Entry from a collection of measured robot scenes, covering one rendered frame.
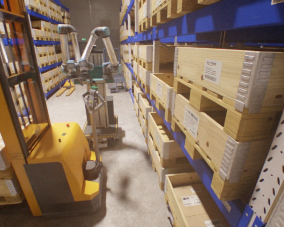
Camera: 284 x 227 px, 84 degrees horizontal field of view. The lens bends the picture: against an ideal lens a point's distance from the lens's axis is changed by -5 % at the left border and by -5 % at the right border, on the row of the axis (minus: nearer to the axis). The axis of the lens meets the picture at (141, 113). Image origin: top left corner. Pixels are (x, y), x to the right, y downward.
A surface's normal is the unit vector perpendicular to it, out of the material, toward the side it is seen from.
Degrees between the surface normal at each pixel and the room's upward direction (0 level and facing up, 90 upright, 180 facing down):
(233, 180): 90
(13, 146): 90
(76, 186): 90
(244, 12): 90
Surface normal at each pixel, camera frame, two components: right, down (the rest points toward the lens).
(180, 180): 0.15, 0.38
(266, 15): -0.99, 0.06
